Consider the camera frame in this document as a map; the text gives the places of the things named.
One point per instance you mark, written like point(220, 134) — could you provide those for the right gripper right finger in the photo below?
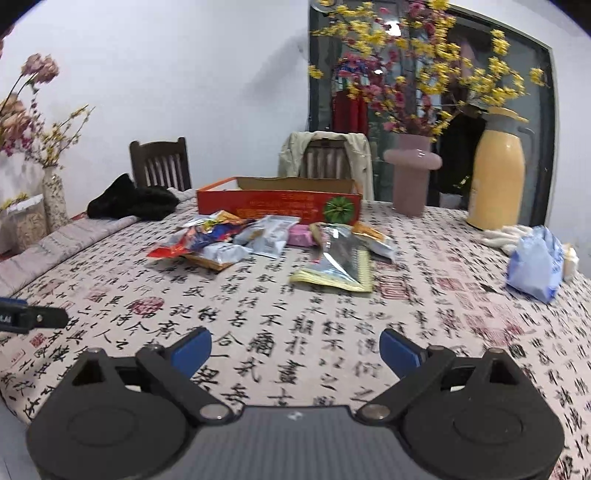
point(419, 371)

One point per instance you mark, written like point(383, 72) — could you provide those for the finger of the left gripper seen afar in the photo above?
point(17, 316)

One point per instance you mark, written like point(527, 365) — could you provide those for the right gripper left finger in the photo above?
point(167, 372)

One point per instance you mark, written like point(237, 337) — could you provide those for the silver yellow snack bag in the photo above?
point(343, 261)

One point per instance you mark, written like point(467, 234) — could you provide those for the red snack bag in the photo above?
point(195, 238)

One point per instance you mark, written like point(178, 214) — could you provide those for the white grey snack packet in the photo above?
point(267, 236)

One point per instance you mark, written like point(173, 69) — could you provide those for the pink snack packet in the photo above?
point(300, 235)

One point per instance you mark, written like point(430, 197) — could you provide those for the folded pink woven blanket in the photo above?
point(22, 269)

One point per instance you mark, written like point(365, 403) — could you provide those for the clear storage container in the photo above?
point(26, 223)

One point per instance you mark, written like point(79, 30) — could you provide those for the calligraphy tablecloth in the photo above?
point(279, 343)

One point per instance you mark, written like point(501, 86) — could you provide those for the patterned slim vase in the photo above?
point(54, 199)

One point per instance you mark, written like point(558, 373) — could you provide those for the small orange silver packet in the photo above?
point(379, 243)

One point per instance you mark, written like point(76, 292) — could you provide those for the blue plastic bag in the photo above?
point(536, 266)

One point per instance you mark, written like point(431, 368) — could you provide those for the white gloves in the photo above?
point(505, 239)

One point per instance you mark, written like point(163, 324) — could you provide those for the black cloth bundle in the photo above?
point(123, 198)

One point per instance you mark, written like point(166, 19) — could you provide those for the pink rose bouquet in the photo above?
point(18, 108)

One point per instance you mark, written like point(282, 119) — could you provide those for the yellow thermos jug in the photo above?
point(499, 171)

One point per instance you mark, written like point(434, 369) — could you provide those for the red cardboard snack box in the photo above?
point(311, 200)

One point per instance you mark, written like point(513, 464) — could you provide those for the dark wooden chair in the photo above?
point(160, 163)

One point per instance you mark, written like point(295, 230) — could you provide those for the pink ceramic vase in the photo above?
point(413, 161)

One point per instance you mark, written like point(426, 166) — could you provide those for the wooden chair with jacket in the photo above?
point(325, 159)

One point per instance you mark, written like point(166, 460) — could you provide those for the beige jacket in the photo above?
point(357, 147)

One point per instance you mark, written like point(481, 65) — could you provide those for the red hanging garment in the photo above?
point(349, 115)

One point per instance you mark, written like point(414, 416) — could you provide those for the yellow and pink flower branches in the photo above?
point(402, 59)

